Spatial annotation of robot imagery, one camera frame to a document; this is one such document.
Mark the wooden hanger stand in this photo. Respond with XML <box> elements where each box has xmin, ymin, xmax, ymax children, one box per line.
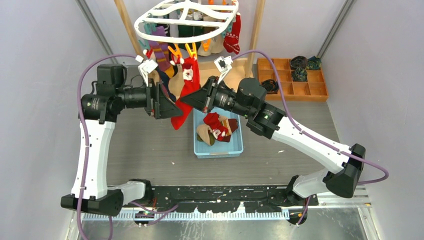
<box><xmin>114</xmin><ymin>0</ymin><xmax>266</xmax><ymax>88</ymax></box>

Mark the purple striped sock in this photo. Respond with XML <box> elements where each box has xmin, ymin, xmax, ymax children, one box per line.
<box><xmin>152</xmin><ymin>24</ymin><xmax>178</xmax><ymax>78</ymax></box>

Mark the striped beige sock front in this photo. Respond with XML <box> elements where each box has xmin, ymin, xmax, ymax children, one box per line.
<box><xmin>196</xmin><ymin>124</ymin><xmax>216</xmax><ymax>146</ymax></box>

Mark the rolled dark sock top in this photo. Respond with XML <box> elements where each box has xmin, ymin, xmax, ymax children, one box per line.
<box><xmin>289</xmin><ymin>56</ymin><xmax>308</xmax><ymax>70</ymax></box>

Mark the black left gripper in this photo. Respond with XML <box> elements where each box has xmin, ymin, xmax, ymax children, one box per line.
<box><xmin>116</xmin><ymin>77</ymin><xmax>183</xmax><ymax>118</ymax></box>

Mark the navy sock with white cuff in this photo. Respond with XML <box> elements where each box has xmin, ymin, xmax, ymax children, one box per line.
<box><xmin>155</xmin><ymin>63</ymin><xmax>178</xmax><ymax>102</ymax></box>

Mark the light blue plastic basket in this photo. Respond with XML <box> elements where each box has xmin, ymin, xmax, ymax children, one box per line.
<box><xmin>193</xmin><ymin>108</ymin><xmax>244</xmax><ymax>159</ymax></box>

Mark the white round clip hanger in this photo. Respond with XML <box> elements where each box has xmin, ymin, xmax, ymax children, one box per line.
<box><xmin>133</xmin><ymin>0</ymin><xmax>239</xmax><ymax>44</ymax></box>

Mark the red santa sock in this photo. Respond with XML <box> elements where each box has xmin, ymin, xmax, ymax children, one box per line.
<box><xmin>170</xmin><ymin>57</ymin><xmax>201</xmax><ymax>130</ymax></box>
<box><xmin>203</xmin><ymin>112</ymin><xmax>225</xmax><ymax>140</ymax></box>

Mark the orange wooden compartment tray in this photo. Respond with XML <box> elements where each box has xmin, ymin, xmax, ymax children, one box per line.
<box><xmin>257</xmin><ymin>57</ymin><xmax>329</xmax><ymax>102</ymax></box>

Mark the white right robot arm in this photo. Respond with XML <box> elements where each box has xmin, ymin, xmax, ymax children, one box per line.
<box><xmin>181</xmin><ymin>76</ymin><xmax>366</xmax><ymax>205</ymax></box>

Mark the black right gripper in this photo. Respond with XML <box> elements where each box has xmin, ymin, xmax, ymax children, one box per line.
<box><xmin>180</xmin><ymin>76</ymin><xmax>251</xmax><ymax>118</ymax></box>

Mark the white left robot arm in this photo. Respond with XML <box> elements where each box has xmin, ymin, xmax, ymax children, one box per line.
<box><xmin>60</xmin><ymin>64</ymin><xmax>183</xmax><ymax>217</ymax></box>

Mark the rolled dark sock middle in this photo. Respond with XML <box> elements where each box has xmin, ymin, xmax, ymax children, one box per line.
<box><xmin>291</xmin><ymin>67</ymin><xmax>308</xmax><ymax>82</ymax></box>

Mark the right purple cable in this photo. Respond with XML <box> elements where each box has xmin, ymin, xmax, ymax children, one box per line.
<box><xmin>231</xmin><ymin>49</ymin><xmax>390</xmax><ymax>227</ymax></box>

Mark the rolled dark sock right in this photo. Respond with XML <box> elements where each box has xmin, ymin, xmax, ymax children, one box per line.
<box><xmin>306</xmin><ymin>56</ymin><xmax>322</xmax><ymax>71</ymax></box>

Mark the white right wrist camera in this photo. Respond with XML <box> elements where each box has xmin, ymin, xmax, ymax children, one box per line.
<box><xmin>213</xmin><ymin>56</ymin><xmax>233</xmax><ymax>84</ymax></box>

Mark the striped beige sock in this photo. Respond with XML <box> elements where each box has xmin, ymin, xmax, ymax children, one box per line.
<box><xmin>196</xmin><ymin>124</ymin><xmax>216</xmax><ymax>146</ymax></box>
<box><xmin>218</xmin><ymin>115</ymin><xmax>239</xmax><ymax>143</ymax></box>

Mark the rolled dark sock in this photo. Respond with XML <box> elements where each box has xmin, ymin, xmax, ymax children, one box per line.
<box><xmin>306</xmin><ymin>56</ymin><xmax>322</xmax><ymax>71</ymax></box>
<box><xmin>260</xmin><ymin>79</ymin><xmax>279</xmax><ymax>94</ymax></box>
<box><xmin>291</xmin><ymin>67</ymin><xmax>308</xmax><ymax>82</ymax></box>
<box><xmin>289</xmin><ymin>56</ymin><xmax>308</xmax><ymax>70</ymax></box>

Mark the rolled dark sock left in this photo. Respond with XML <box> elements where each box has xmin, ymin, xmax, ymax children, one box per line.
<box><xmin>260</xmin><ymin>79</ymin><xmax>279</xmax><ymax>94</ymax></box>

